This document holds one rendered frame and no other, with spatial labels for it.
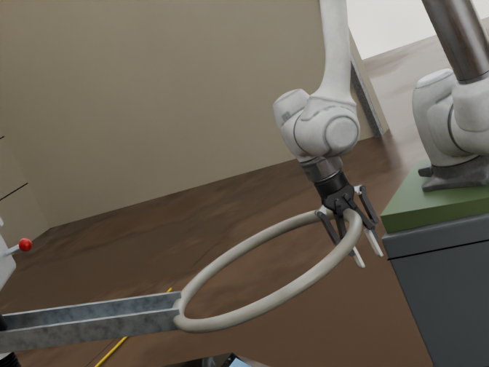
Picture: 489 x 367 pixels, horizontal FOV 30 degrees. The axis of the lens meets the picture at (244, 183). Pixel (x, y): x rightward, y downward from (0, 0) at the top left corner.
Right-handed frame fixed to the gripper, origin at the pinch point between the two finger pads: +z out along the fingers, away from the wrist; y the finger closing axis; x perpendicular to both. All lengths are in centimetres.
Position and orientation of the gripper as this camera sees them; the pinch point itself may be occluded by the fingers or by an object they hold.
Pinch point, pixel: (364, 249)
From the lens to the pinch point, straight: 215.9
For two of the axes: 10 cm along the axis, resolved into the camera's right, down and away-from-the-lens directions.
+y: -8.5, 5.0, -1.8
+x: 2.6, 0.9, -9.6
